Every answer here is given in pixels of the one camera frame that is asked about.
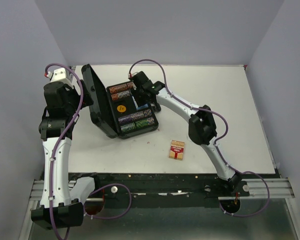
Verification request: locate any blue playing card deck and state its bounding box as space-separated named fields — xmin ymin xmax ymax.
xmin=131 ymin=96 xmax=150 ymax=112

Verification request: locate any black poker chip case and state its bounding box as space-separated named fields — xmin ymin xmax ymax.
xmin=81 ymin=64 xmax=161 ymax=139

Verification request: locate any brown white poker chip stack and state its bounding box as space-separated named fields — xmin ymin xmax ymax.
xmin=111 ymin=90 xmax=131 ymax=101

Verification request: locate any orange big blind button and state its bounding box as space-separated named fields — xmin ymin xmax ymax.
xmin=116 ymin=104 xmax=127 ymax=113

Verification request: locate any red playing card deck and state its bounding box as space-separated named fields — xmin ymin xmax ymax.
xmin=168 ymin=140 xmax=185 ymax=160

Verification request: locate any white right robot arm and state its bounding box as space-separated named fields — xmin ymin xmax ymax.
xmin=128 ymin=71 xmax=242 ymax=196

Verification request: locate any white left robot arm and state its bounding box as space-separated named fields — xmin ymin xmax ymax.
xmin=31 ymin=80 xmax=101 ymax=230

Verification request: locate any purple chip row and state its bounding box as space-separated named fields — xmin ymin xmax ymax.
xmin=118 ymin=109 xmax=152 ymax=124

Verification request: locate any green blue chip row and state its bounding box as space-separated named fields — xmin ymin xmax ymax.
xmin=120 ymin=117 xmax=155 ymax=133

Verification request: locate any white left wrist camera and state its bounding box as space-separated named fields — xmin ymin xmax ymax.
xmin=50 ymin=67 xmax=74 ymax=88

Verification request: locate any black mounting rail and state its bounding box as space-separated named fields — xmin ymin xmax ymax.
xmin=67 ymin=172 xmax=256 ymax=208

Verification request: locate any aluminium frame rail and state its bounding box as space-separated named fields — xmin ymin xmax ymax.
xmin=246 ymin=178 xmax=295 ymax=199

